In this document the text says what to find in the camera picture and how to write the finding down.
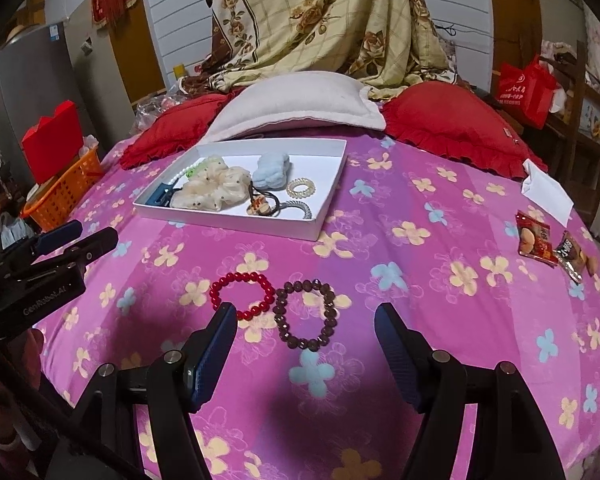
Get white shallow cardboard box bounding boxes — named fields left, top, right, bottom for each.
left=132, top=138, right=348, bottom=242

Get cream dotted mesh scrunchie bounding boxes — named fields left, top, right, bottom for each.
left=169, top=164, right=254, bottom=212

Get white folded paper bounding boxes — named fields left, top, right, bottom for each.
left=521, top=158, right=576, bottom=227

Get gold spiral hair tie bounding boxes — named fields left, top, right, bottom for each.
left=286, top=177, right=317, bottom=200

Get red shopping bag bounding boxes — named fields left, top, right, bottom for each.
left=495, top=54, right=557, bottom=129

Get red frilled pillow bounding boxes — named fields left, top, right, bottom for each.
left=381, top=81, right=549, bottom=182
left=118, top=91, right=241, bottom=171

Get light blue fluffy scrunchie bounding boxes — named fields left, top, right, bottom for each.
left=251, top=152, right=294, bottom=192

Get clear plastic bags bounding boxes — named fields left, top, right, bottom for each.
left=131, top=85, right=183, bottom=135

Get dark snack packet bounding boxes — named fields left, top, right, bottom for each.
left=551, top=230, right=600, bottom=287

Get wooden shelf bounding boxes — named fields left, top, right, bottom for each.
left=540, top=39, right=600, bottom=206

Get brown wooden door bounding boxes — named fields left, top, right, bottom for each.
left=111, top=4, right=167, bottom=107

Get person's left hand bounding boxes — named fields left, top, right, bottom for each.
left=26, top=329, right=47, bottom=368

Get blue hair clip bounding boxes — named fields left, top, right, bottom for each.
left=146, top=184, right=175, bottom=209

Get white pearl bead bracelet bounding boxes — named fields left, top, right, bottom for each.
left=159, top=159, right=202, bottom=192

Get brown bead bracelet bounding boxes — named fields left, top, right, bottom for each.
left=273, top=279, right=337, bottom=349

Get red snack packet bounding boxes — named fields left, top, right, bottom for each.
left=515, top=209, right=557, bottom=264

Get yellow floral plaid blanket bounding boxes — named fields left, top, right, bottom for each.
left=194, top=0, right=458, bottom=102

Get pink floral bed sheet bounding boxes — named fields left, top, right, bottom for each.
left=32, top=127, right=600, bottom=480

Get red bead bracelet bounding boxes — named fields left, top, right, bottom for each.
left=209, top=271, right=277, bottom=322

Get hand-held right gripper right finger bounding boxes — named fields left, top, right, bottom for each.
left=374, top=303, right=566, bottom=480

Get grey spiral hair tie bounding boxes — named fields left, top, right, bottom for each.
left=279, top=199, right=314, bottom=222

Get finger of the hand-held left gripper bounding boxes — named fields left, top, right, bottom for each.
left=10, top=226, right=120, bottom=283
left=34, top=220, right=84, bottom=257

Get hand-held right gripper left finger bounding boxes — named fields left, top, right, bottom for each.
left=65, top=301, right=239, bottom=480

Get black hair tie with ornament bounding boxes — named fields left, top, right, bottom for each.
left=245, top=184, right=282, bottom=219

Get beige pillow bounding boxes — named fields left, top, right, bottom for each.
left=199, top=71, right=387, bottom=144

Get grey refrigerator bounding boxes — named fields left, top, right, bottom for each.
left=0, top=22, right=103, bottom=163

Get red paper box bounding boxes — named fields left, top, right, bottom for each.
left=20, top=101, right=95, bottom=187

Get orange plastic basket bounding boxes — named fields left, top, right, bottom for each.
left=21, top=145, right=106, bottom=234

